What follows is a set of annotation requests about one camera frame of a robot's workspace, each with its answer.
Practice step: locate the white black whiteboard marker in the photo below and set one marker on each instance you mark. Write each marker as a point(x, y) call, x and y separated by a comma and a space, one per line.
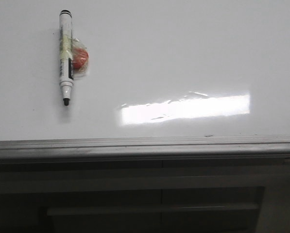
point(66, 79)

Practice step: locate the red magnet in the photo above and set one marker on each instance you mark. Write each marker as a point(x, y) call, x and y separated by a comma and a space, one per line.
point(80, 59)

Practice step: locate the white whiteboard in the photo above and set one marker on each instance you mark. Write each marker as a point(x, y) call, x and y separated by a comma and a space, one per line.
point(157, 68)

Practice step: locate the grey cabinet drawer with handle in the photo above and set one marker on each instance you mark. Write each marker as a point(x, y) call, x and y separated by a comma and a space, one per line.
point(189, 196)

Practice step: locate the grey aluminium whiteboard frame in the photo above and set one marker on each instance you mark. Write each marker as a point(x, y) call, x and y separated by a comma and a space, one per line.
point(143, 148)

